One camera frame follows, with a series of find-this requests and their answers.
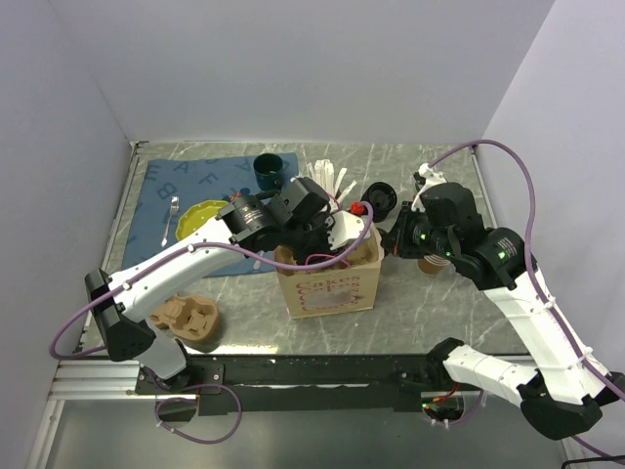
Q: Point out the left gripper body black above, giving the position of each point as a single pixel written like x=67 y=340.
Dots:
x=308 y=239

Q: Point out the dark teal mug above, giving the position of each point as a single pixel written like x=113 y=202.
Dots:
x=269 y=171

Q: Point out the pink paper gift bag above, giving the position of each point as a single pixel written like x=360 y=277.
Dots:
x=315 y=293

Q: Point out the yellow dotted plate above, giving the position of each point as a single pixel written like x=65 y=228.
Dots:
x=196 y=216

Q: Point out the stack of paper cups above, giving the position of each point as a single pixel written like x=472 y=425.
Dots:
x=432 y=265

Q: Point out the blue alphabet placemat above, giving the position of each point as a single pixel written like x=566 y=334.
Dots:
x=192 y=181

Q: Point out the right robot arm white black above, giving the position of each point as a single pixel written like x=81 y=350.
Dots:
x=562 y=394

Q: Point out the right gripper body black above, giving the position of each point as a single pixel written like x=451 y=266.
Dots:
x=414 y=235

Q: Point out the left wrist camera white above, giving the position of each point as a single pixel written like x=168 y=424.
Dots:
x=349 y=229

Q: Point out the silver fork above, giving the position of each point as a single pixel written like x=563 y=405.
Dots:
x=173 y=209

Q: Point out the brown cardboard cup carrier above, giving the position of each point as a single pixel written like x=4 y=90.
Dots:
x=368 y=252
x=192 y=318

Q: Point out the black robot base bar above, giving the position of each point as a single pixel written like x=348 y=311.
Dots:
x=303 y=382

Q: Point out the stack of black lids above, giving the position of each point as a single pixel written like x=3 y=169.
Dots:
x=382 y=198

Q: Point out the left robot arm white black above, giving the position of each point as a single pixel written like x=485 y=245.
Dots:
x=299 y=217

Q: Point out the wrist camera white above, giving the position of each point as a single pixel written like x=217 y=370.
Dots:
x=427 y=177
x=349 y=229

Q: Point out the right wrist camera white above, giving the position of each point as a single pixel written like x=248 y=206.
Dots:
x=427 y=177

